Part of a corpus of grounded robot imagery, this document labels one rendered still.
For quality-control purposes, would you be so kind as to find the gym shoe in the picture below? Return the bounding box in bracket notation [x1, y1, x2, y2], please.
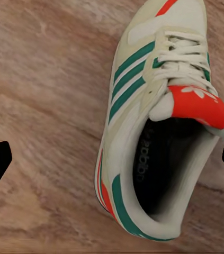
[94, 0, 224, 241]

